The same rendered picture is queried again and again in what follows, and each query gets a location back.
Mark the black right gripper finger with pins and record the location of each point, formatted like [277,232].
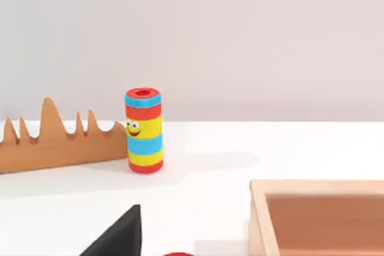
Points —
[123,233]

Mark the red round object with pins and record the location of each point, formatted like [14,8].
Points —
[177,254]

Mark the stack of coloured rings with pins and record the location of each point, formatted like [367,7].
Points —
[144,131]

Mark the jagged wooden board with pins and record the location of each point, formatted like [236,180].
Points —
[57,145]

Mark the shallow salmon-coloured box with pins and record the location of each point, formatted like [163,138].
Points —
[321,220]

